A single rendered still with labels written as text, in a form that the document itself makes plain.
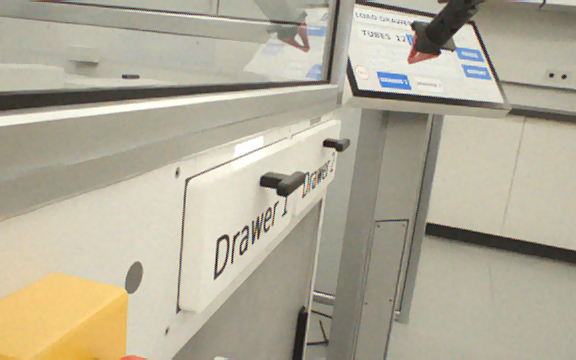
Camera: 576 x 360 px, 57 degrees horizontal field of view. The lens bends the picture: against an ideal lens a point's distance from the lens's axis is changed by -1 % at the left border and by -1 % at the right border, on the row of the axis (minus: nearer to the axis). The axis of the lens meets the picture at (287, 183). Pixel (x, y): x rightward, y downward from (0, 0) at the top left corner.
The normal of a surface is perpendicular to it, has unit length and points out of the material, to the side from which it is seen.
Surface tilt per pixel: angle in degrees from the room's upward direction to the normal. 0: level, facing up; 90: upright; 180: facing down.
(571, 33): 90
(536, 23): 90
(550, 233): 90
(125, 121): 90
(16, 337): 0
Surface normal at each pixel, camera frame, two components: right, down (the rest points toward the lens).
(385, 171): 0.43, 0.25
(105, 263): 0.96, 0.16
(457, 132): -0.31, 0.18
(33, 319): 0.11, -0.97
